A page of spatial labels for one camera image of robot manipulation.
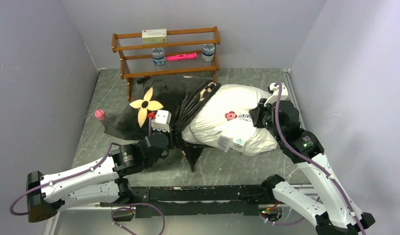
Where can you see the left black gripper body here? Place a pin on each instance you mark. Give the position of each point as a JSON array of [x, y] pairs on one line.
[[169, 143]]

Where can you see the pink small cup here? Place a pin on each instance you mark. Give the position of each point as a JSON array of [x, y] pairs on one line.
[[100, 114]]

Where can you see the aluminium frame rail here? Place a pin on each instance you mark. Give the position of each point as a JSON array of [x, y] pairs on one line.
[[83, 220]]

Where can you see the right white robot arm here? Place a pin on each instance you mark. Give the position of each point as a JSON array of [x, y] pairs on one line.
[[336, 213]]

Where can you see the black floral pillowcase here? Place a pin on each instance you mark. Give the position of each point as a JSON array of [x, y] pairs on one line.
[[182, 97]]

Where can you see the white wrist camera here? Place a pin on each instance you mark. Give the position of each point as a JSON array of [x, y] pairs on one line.
[[159, 121], [276, 91]]

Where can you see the right blue white jar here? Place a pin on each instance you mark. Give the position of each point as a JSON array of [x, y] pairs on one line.
[[208, 52]]

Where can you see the white pillow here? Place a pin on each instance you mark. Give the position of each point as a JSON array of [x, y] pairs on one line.
[[225, 123]]

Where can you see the black blue marker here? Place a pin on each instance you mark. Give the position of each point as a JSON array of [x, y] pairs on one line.
[[143, 80]]

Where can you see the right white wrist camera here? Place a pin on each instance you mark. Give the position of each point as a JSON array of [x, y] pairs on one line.
[[276, 91]]

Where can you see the wooden two-tier shelf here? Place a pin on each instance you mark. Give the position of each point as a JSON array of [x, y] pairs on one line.
[[136, 59]]

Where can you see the left blue white jar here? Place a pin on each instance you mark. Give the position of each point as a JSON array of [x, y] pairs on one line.
[[158, 56]]

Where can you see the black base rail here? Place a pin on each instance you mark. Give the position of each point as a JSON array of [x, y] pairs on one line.
[[204, 200]]

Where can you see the pink flat tool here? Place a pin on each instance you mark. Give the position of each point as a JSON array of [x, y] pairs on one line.
[[180, 57]]

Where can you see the white green box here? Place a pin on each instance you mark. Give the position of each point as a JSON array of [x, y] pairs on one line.
[[153, 36]]

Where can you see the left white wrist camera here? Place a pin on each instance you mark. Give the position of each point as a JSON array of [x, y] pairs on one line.
[[159, 121]]

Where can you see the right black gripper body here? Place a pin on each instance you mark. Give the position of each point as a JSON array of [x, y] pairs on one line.
[[264, 117]]

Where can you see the blue white jar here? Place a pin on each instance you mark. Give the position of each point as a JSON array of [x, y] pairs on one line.
[[208, 52], [158, 56]]

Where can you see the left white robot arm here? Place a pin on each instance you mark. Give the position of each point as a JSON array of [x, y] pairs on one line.
[[101, 181]]

